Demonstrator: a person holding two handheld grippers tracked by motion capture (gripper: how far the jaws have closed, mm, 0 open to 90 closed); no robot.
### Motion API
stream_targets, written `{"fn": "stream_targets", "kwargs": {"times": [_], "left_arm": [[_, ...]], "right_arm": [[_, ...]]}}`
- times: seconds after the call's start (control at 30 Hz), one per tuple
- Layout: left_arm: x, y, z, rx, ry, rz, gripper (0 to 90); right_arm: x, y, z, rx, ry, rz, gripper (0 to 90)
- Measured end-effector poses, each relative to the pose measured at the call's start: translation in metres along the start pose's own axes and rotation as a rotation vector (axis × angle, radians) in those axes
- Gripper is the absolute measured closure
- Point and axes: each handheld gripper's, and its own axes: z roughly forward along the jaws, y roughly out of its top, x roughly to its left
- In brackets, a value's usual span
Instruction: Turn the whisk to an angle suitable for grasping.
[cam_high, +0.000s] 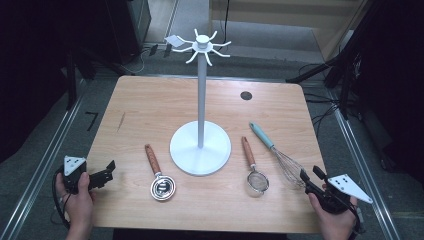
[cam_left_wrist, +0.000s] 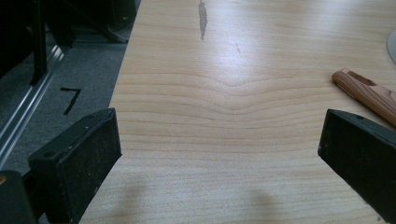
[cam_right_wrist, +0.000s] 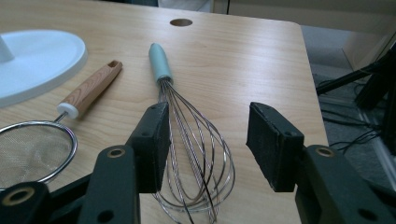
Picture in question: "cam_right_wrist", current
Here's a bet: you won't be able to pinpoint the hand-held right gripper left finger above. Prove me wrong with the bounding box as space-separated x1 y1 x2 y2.
78 102 172 224

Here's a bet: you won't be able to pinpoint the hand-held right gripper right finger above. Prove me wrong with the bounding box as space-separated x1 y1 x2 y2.
245 102 396 224

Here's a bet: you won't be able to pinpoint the mesh strainer with wooden handle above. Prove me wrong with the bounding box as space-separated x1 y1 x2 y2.
0 60 123 191

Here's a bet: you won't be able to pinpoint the whisk with teal handle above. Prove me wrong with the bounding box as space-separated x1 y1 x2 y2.
148 42 236 224

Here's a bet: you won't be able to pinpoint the white utensil hook stand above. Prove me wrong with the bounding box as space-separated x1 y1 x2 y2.
0 29 89 108

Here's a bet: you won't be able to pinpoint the black metal stand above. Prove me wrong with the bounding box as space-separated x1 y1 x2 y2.
316 41 396 147

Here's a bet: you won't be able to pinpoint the black floor cables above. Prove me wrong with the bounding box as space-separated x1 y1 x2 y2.
320 78 386 154

